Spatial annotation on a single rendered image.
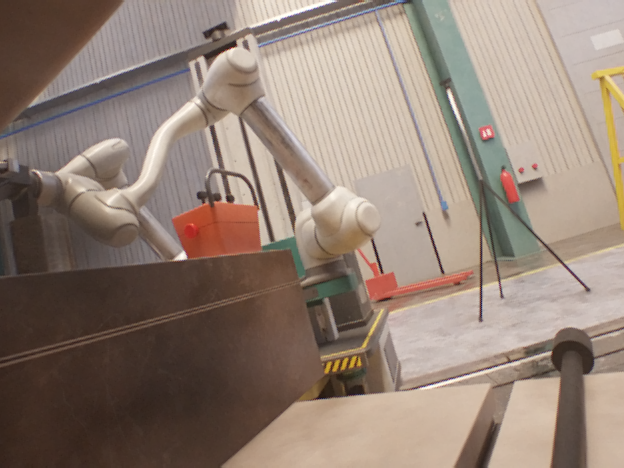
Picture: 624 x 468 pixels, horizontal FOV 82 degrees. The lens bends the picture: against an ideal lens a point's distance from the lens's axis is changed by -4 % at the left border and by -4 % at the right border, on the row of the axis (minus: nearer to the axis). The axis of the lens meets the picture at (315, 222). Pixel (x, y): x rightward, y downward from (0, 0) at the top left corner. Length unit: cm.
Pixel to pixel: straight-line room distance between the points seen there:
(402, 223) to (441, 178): 115
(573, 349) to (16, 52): 86
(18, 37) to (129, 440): 51
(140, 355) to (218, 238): 33
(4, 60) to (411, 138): 736
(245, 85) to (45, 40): 85
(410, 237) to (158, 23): 712
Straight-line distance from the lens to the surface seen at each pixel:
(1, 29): 42
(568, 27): 950
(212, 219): 88
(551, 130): 848
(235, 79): 120
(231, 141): 183
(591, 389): 72
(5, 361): 57
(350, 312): 172
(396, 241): 713
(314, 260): 137
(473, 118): 678
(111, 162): 164
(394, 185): 728
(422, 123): 776
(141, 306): 68
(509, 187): 639
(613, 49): 969
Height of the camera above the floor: 58
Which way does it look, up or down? 8 degrees up
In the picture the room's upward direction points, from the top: 16 degrees counter-clockwise
